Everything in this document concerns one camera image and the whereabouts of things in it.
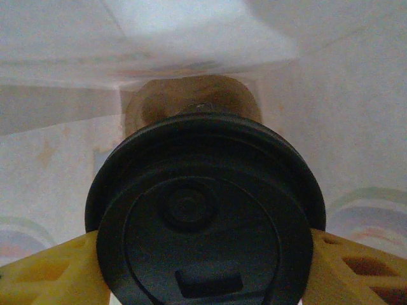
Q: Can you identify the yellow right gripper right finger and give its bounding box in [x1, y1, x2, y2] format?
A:
[300, 228, 407, 305]

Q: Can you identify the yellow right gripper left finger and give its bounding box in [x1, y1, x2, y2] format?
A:
[0, 230, 111, 305]

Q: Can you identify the black plastic cup lid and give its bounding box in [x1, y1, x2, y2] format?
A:
[84, 113, 328, 305]

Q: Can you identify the white smiley paper bag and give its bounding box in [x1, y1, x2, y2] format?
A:
[0, 0, 407, 305]

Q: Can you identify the brown cardboard cup carrier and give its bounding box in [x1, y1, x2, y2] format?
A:
[123, 74, 265, 144]

